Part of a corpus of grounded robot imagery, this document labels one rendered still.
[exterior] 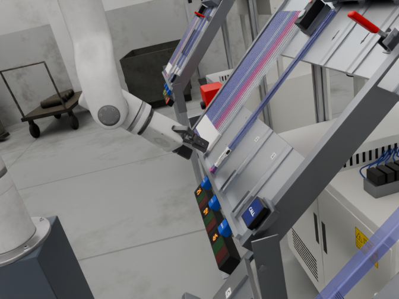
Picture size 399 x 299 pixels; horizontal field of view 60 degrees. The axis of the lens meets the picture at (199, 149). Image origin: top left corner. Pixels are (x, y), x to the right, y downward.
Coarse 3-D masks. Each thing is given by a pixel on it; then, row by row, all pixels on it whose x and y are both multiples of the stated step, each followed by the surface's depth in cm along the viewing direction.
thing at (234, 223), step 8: (200, 152) 106; (208, 168) 95; (208, 176) 91; (216, 176) 93; (216, 184) 86; (216, 192) 83; (224, 200) 79; (224, 208) 76; (232, 216) 73; (232, 224) 70; (232, 232) 68; (240, 232) 68
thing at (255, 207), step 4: (256, 200) 63; (252, 204) 63; (256, 204) 62; (260, 204) 61; (248, 208) 64; (252, 208) 62; (256, 208) 61; (260, 208) 60; (248, 212) 63; (252, 212) 62; (256, 212) 61; (244, 216) 63; (248, 216) 62; (252, 216) 61; (248, 220) 62; (248, 224) 61
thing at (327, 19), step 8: (328, 16) 84; (320, 24) 85; (320, 32) 85; (312, 40) 85; (304, 48) 86; (296, 56) 87; (296, 64) 87; (288, 72) 87; (280, 80) 88; (272, 88) 89; (272, 96) 89; (264, 104) 89; (256, 112) 90; (248, 120) 91; (240, 136) 91; (232, 144) 92; (216, 168) 94
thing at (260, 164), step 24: (240, 120) 98; (216, 144) 104; (240, 144) 90; (264, 144) 80; (288, 144) 71; (240, 168) 84; (264, 168) 75; (288, 168) 68; (240, 192) 78; (264, 192) 70; (240, 216) 73
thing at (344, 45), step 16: (304, 0) 105; (384, 0) 70; (336, 16) 83; (368, 16) 72; (384, 16) 67; (336, 32) 79; (352, 32) 73; (368, 32) 69; (288, 48) 97; (320, 48) 81; (336, 48) 75; (352, 48) 70; (368, 48) 66; (320, 64) 78; (336, 64) 72; (352, 64) 67; (368, 64) 63
